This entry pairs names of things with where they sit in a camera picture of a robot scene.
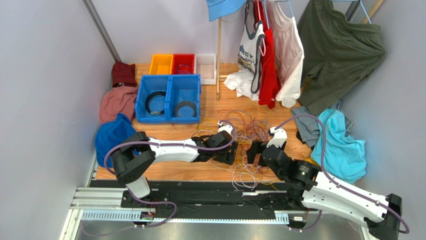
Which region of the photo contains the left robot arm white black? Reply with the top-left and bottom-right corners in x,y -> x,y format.
107,130 -> 238,199

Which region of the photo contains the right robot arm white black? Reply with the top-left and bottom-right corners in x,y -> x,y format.
246,140 -> 402,240

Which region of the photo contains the grey cloth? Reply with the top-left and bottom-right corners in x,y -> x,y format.
290,100 -> 354,150

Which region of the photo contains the red garment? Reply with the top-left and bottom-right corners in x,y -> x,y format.
254,0 -> 280,109

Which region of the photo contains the white printed shirt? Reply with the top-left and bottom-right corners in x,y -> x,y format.
224,0 -> 266,101

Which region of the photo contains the cyan cloth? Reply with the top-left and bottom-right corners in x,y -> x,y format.
310,108 -> 367,184

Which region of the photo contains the blue double bin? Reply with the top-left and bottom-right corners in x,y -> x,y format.
134,74 -> 202,124

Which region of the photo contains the white small bin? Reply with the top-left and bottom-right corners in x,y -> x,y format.
194,53 -> 217,85

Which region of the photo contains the red small bin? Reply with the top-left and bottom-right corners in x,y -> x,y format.
171,54 -> 195,75

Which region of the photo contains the yellow small bin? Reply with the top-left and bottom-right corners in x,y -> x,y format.
148,54 -> 174,75

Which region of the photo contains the pink tank top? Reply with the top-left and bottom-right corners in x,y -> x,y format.
266,0 -> 305,108

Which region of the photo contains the pink cloth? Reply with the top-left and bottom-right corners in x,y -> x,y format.
99,86 -> 138,125

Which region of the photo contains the olive green shirt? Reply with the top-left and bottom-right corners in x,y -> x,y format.
297,0 -> 386,116

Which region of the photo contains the blue cloth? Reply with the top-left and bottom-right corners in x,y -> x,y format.
94,113 -> 136,167

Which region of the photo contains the dark red cloth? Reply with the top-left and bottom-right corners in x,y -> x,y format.
111,61 -> 137,88

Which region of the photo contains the wooden rack pole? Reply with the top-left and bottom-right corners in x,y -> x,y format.
216,17 -> 222,101

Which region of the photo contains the blue bucket hat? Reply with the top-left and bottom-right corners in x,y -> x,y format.
206,0 -> 246,22

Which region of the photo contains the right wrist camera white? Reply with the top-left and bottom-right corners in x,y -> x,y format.
266,127 -> 288,149

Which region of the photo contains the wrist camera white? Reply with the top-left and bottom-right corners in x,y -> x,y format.
266,127 -> 288,149
217,120 -> 235,136

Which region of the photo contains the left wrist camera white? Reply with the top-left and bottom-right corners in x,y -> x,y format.
217,120 -> 235,136

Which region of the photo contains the tangled coloured cable pile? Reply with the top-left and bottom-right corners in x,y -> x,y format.
190,110 -> 287,192

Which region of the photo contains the grey coiled cable right bin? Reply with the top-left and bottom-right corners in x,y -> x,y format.
174,100 -> 198,119

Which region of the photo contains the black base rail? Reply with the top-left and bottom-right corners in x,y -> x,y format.
89,179 -> 310,221

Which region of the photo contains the black coiled cable left bin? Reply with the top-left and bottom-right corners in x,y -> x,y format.
145,91 -> 167,116

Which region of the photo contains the metal corner post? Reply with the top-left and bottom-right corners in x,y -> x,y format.
82,0 -> 122,62

